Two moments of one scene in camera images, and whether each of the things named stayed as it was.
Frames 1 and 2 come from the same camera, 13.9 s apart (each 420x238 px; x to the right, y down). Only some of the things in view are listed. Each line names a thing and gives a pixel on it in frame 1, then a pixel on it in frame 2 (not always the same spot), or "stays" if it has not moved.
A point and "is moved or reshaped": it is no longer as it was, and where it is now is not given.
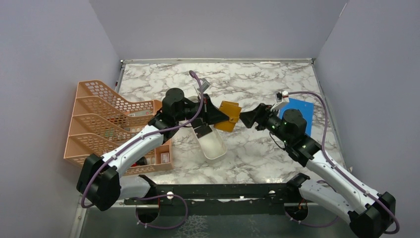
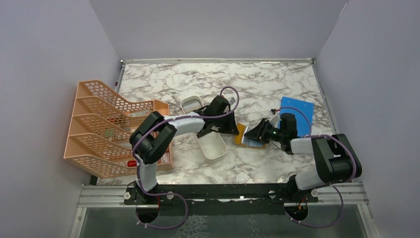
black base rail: [241, 199] stays
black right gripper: [248, 118] to [259, 132]
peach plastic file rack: [100, 120] stays
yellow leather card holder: [233, 110] is moved or reshaped
